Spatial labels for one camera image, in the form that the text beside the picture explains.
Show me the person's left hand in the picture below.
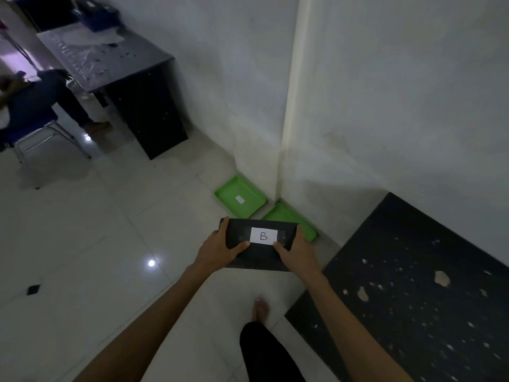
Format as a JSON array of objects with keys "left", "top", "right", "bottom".
[{"left": 194, "top": 217, "right": 251, "bottom": 274}]

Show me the person's right hand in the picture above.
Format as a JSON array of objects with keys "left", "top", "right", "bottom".
[{"left": 273, "top": 227, "right": 322, "bottom": 280}]

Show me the black tray with white label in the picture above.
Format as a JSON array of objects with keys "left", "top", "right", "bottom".
[{"left": 220, "top": 218, "right": 300, "bottom": 272}]

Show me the person's right forearm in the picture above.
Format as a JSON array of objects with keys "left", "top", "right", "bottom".
[{"left": 292, "top": 270, "right": 414, "bottom": 382}]

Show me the person's left forearm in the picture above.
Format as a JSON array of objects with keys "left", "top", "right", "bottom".
[{"left": 73, "top": 262, "right": 227, "bottom": 382}]

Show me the plain green tray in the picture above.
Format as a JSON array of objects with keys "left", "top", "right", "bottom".
[{"left": 261, "top": 202, "right": 318, "bottom": 242}]

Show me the green tray with white label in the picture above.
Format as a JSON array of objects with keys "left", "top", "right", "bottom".
[{"left": 214, "top": 175, "right": 267, "bottom": 219}]

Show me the person's bare foot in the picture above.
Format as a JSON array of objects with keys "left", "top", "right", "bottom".
[{"left": 252, "top": 297, "right": 270, "bottom": 324}]

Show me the person's leg in black trousers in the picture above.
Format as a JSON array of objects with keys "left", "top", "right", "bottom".
[{"left": 239, "top": 322, "right": 306, "bottom": 382}]

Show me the black speckled table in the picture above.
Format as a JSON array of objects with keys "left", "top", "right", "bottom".
[{"left": 285, "top": 192, "right": 509, "bottom": 382}]

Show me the black desk with plastic sheet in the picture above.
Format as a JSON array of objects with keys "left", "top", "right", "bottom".
[{"left": 37, "top": 25, "right": 188, "bottom": 160}]

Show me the blue chair with metal legs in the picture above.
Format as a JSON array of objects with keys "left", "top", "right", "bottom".
[{"left": 0, "top": 107, "right": 92, "bottom": 167}]

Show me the blue crate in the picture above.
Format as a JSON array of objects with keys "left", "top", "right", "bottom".
[{"left": 73, "top": 0, "right": 121, "bottom": 32}]

